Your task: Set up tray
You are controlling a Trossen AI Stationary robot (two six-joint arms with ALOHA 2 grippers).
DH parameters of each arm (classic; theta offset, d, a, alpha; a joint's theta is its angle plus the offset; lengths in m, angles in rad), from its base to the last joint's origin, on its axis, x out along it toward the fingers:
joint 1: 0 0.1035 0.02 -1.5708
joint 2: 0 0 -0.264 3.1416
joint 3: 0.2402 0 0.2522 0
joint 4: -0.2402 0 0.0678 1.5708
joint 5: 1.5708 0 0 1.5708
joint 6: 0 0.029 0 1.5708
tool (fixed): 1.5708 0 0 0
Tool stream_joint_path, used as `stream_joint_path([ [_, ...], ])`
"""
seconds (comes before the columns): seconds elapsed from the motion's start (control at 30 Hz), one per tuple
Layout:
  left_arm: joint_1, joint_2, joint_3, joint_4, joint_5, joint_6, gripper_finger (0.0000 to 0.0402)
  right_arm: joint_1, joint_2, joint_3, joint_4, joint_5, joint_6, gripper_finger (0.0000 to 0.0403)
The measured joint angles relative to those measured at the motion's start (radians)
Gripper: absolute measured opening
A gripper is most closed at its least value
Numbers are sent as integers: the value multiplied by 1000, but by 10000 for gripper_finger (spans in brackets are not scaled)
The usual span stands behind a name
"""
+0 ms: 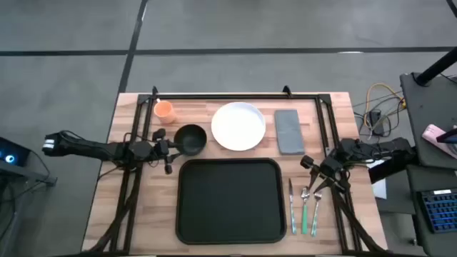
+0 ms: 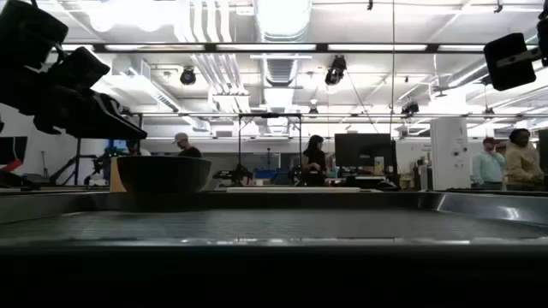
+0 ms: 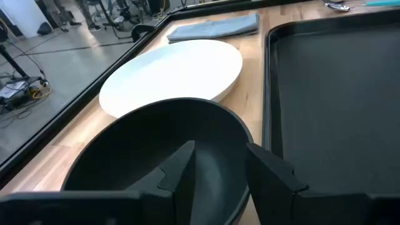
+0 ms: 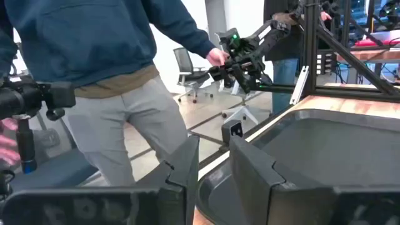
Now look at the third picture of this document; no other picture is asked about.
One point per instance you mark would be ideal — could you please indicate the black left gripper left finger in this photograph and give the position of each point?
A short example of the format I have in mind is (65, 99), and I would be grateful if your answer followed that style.
(182, 187)

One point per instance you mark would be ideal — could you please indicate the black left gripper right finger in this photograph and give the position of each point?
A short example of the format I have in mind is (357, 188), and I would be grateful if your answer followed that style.
(272, 187)

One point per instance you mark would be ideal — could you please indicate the black bowl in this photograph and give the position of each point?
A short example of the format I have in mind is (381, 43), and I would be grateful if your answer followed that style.
(131, 150)

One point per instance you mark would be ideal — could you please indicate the white round plate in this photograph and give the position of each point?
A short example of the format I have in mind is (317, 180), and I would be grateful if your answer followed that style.
(172, 72)

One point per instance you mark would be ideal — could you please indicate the grey napkin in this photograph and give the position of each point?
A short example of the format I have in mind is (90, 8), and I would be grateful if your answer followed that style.
(215, 28)

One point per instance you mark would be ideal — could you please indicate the black serving tray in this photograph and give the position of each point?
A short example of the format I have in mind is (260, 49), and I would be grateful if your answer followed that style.
(337, 103)

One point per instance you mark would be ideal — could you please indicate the black chair base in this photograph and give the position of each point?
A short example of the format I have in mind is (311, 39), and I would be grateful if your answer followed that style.
(120, 18)

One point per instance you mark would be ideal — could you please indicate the person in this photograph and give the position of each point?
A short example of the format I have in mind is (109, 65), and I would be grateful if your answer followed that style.
(59, 12)
(86, 12)

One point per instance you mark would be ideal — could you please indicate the black bag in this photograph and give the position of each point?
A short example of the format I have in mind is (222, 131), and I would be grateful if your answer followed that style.
(44, 28)

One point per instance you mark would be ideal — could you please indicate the black frame clamp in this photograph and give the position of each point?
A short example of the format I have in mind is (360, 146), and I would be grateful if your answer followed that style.
(140, 29)

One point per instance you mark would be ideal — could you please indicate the black camera stand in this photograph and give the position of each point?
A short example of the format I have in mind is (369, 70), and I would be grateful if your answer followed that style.
(12, 62)

